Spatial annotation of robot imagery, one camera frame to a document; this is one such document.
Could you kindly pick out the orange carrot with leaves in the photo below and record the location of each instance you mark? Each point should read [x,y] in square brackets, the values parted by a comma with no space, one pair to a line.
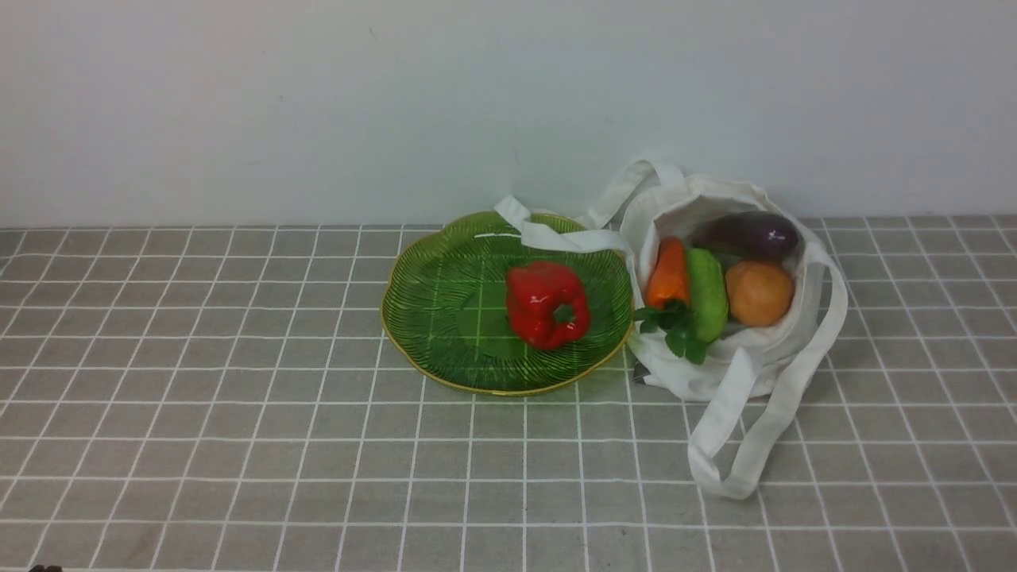
[668,307]

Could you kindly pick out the red bell pepper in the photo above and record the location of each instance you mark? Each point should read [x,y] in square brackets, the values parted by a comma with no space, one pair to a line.
[547,305]

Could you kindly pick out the white cloth tote bag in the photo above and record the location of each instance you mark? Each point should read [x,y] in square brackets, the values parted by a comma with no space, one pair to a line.
[751,380]

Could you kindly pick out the brown potato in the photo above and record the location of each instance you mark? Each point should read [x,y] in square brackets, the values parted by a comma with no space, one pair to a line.
[759,293]

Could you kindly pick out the green cucumber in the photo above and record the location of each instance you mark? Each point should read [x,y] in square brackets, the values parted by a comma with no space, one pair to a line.
[709,300]

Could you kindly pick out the purple eggplant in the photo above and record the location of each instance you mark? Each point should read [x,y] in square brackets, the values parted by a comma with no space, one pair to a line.
[750,234]

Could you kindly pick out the green glass plate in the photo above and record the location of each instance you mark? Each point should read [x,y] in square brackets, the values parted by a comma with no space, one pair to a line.
[445,310]

